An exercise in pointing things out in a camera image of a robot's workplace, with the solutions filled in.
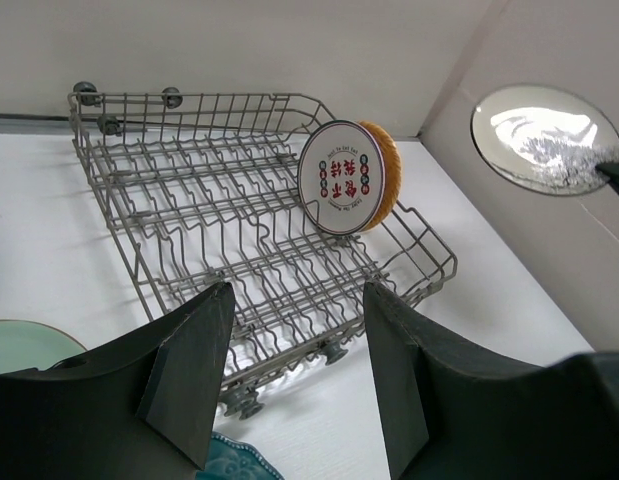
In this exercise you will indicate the teal scalloped plate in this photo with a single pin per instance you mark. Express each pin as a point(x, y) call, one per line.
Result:
point(230, 459)

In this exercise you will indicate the woven-pattern orange plate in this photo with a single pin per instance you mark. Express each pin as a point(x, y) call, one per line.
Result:
point(393, 172)

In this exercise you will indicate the light green plate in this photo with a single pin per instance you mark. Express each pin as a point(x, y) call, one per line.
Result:
point(28, 344)

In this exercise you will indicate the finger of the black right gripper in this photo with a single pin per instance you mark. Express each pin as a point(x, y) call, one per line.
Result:
point(611, 171)

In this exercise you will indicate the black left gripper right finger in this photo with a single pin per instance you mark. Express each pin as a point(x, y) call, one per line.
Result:
point(451, 409)

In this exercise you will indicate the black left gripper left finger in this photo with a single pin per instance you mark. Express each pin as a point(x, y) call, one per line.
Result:
point(141, 406)

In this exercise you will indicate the white plate red characters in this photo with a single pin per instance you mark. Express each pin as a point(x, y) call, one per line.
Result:
point(341, 177)

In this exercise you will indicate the cream plate tree drawing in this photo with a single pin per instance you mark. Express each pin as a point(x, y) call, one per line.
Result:
point(544, 139)

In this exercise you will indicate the grey wire dish rack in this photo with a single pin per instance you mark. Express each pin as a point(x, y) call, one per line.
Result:
point(197, 188)

